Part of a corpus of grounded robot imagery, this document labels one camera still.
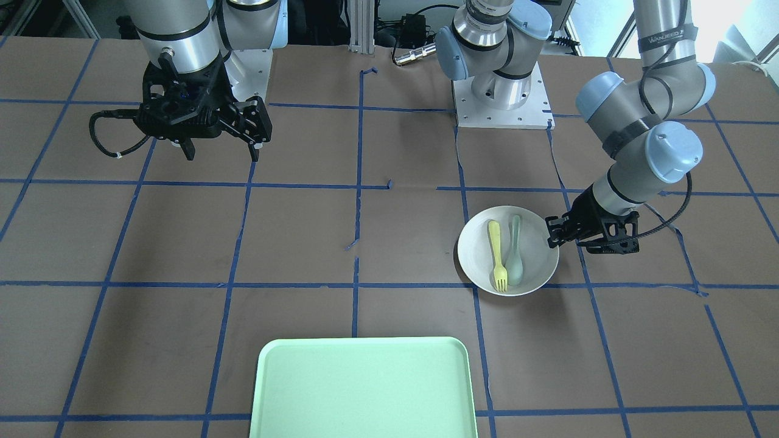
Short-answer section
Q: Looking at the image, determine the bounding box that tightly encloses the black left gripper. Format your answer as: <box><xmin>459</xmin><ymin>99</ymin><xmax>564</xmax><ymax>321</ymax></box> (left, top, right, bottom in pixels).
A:
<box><xmin>546</xmin><ymin>187</ymin><xmax>640</xmax><ymax>254</ymax></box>

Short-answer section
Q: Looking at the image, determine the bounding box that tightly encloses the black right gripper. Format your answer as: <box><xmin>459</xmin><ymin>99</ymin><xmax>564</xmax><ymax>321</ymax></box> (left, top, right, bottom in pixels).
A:
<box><xmin>134</xmin><ymin>54</ymin><xmax>273</xmax><ymax>162</ymax></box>

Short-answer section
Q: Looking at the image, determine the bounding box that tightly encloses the white round bowl plate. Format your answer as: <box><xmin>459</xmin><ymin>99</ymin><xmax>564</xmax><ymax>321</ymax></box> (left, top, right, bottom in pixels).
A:
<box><xmin>456</xmin><ymin>206</ymin><xmax>559</xmax><ymax>296</ymax></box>

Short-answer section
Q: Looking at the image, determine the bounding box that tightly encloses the robot left arm silver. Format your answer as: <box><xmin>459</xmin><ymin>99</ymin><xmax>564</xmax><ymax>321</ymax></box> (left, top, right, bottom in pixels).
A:
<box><xmin>435</xmin><ymin>1</ymin><xmax>716</xmax><ymax>254</ymax></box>

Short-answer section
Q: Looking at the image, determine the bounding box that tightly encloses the robot right arm silver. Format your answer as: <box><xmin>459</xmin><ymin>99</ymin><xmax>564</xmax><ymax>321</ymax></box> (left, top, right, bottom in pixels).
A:
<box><xmin>125</xmin><ymin>1</ymin><xmax>288</xmax><ymax>162</ymax></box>

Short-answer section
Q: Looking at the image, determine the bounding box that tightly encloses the yellow plastic fork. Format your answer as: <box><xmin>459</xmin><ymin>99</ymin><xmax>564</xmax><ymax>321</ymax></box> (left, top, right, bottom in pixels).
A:
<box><xmin>487</xmin><ymin>220</ymin><xmax>508</xmax><ymax>293</ymax></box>

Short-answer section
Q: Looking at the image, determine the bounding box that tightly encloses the pale green plastic spoon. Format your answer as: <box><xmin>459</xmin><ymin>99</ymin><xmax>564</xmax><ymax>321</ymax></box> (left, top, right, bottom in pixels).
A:
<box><xmin>505</xmin><ymin>215</ymin><xmax>524</xmax><ymax>287</ymax></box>

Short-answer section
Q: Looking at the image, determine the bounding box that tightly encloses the silver cylindrical connector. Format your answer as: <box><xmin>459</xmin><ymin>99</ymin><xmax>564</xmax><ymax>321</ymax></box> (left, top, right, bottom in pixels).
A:
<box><xmin>392</xmin><ymin>43</ymin><xmax>436</xmax><ymax>67</ymax></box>

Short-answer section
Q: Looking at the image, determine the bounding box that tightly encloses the light green serving tray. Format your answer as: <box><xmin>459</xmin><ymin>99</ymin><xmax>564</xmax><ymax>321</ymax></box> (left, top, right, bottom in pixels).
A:
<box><xmin>250</xmin><ymin>336</ymin><xmax>478</xmax><ymax>437</ymax></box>

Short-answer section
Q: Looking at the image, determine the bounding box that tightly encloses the black power adapter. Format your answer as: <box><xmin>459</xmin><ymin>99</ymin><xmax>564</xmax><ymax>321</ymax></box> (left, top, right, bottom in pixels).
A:
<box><xmin>398</xmin><ymin>13</ymin><xmax>427</xmax><ymax>48</ymax></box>

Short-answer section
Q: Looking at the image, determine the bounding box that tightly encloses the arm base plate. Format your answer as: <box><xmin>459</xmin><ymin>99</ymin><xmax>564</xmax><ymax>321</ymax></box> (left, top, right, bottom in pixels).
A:
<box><xmin>225</xmin><ymin>48</ymin><xmax>274</xmax><ymax>102</ymax></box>
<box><xmin>452</xmin><ymin>64</ymin><xmax>556</xmax><ymax>130</ymax></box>

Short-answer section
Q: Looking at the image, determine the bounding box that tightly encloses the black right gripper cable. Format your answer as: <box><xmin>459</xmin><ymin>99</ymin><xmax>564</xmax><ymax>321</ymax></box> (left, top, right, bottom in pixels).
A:
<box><xmin>89</xmin><ymin>109</ymin><xmax>153</xmax><ymax>159</ymax></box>

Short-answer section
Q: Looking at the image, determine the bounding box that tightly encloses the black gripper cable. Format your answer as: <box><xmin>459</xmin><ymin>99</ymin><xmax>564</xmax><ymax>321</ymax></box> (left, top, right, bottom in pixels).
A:
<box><xmin>89</xmin><ymin>109</ymin><xmax>153</xmax><ymax>159</ymax></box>
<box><xmin>630</xmin><ymin>0</ymin><xmax>694</xmax><ymax>239</ymax></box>

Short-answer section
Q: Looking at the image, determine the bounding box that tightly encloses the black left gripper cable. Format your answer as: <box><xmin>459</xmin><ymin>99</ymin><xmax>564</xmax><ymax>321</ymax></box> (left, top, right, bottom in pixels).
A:
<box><xmin>630</xmin><ymin>0</ymin><xmax>694</xmax><ymax>239</ymax></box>

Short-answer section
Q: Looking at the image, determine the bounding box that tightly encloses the aluminium frame post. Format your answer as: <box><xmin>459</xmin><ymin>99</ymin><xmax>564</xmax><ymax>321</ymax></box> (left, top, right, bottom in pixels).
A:
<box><xmin>347</xmin><ymin>0</ymin><xmax>376</xmax><ymax>56</ymax></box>

